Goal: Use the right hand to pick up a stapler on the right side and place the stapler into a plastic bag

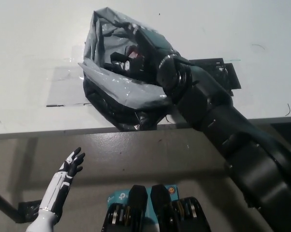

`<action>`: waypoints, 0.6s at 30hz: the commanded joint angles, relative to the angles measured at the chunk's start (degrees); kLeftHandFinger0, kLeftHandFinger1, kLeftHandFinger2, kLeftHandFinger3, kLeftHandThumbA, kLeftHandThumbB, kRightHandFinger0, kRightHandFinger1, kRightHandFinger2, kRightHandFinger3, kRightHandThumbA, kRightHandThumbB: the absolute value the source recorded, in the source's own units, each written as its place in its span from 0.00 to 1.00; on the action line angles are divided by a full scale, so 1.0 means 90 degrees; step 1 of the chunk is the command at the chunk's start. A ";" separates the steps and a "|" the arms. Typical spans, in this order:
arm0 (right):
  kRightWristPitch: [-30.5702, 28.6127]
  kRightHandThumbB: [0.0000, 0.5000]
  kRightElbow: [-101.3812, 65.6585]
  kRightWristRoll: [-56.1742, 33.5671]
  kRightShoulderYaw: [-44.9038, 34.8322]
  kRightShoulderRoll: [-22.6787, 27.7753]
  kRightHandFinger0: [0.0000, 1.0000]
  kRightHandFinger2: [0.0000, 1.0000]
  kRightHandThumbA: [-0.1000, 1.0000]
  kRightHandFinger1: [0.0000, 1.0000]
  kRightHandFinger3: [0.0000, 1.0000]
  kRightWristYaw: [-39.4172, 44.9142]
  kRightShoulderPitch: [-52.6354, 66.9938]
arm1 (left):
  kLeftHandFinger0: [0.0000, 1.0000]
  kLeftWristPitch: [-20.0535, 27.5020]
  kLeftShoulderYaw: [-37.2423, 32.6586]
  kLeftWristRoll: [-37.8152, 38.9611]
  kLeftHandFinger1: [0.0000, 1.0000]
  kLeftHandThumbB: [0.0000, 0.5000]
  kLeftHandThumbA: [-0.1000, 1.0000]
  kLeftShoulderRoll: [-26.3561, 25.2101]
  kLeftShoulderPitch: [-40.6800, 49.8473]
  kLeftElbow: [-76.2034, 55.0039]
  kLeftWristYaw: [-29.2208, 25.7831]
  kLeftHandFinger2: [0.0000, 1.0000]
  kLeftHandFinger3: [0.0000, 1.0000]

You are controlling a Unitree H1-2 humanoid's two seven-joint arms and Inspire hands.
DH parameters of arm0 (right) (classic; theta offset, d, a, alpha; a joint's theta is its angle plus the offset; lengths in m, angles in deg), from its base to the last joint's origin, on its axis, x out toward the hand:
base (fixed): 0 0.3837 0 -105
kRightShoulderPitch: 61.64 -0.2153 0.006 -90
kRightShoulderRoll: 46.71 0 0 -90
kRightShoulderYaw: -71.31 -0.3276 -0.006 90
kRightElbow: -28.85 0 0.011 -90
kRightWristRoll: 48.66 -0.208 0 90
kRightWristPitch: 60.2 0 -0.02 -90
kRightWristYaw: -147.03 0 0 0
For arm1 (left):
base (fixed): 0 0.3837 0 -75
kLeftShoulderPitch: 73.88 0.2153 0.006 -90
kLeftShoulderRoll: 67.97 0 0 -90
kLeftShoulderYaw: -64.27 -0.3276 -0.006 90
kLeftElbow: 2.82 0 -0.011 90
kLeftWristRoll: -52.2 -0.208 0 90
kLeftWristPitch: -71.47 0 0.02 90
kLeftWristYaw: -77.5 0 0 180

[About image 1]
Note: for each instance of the white and black right hand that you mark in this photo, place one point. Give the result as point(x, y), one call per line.
point(152, 46)

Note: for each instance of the white and black left hand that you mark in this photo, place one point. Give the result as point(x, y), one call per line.
point(61, 186)

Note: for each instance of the pink item inside bag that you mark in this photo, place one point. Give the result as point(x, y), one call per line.
point(133, 53)

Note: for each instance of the black table leg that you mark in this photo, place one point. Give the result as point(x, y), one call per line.
point(1, 201)

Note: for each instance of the clear tape patch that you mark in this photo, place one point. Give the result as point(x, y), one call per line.
point(63, 87)

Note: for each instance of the black stapler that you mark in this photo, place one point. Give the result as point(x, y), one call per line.
point(116, 57)

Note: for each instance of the teal TP-Link box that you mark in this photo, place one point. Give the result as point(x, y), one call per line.
point(119, 197)

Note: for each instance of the grey and black plastic bag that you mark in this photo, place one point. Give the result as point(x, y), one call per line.
point(126, 91)

